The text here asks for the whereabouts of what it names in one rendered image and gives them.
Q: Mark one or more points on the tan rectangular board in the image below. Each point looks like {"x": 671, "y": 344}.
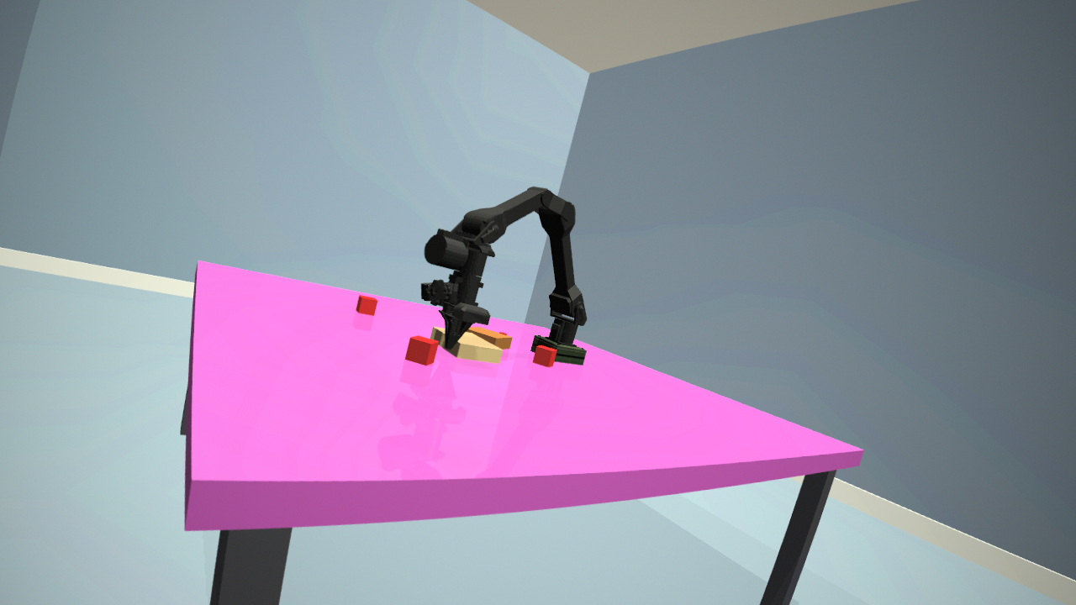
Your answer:
{"x": 469, "y": 347}

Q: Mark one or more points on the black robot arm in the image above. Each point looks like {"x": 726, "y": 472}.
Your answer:
{"x": 464, "y": 249}

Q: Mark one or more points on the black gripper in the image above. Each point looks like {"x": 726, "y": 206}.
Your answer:
{"x": 460, "y": 316}

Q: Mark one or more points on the brown square block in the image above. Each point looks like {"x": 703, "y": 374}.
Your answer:
{"x": 500, "y": 340}

